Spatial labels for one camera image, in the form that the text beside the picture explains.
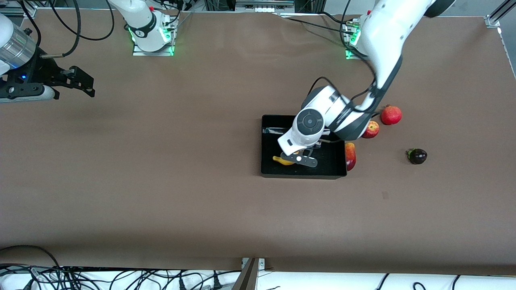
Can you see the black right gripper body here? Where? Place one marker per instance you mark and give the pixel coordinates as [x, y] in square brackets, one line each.
[39, 71]

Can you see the black rectangular plastic tray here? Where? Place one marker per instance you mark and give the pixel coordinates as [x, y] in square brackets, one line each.
[322, 171]

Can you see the yellow banana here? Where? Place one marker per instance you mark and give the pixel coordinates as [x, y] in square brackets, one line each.
[282, 162]

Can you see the red apple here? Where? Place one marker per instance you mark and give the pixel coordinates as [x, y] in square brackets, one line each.
[371, 129]

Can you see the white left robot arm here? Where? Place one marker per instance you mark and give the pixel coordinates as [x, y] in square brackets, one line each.
[387, 32]

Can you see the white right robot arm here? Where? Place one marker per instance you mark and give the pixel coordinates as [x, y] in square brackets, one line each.
[141, 20]

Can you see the red yellow mango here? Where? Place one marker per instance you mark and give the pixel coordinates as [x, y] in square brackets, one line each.
[350, 157]

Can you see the red pomegranate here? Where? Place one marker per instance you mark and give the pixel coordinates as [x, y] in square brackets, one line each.
[391, 116]

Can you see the dark purple mangosteen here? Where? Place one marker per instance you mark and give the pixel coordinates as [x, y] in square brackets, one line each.
[418, 156]

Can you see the grey power strip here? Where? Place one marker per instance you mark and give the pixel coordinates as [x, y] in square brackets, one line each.
[264, 8]

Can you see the black power plug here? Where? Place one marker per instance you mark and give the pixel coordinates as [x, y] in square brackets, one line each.
[216, 282]
[182, 284]

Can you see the aluminium corner profile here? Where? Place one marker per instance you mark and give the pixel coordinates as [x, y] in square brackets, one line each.
[494, 20]

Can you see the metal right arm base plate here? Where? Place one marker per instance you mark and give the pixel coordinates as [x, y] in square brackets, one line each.
[139, 52]

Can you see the aluminium frame bar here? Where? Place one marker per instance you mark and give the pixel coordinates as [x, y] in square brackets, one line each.
[12, 12]

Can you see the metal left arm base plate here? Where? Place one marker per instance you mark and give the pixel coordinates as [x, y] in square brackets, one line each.
[349, 54]

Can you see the silver metal bracket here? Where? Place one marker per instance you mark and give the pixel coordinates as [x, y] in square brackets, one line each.
[262, 264]

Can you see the dark camera stand pole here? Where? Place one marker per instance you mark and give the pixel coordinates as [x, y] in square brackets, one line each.
[246, 278]

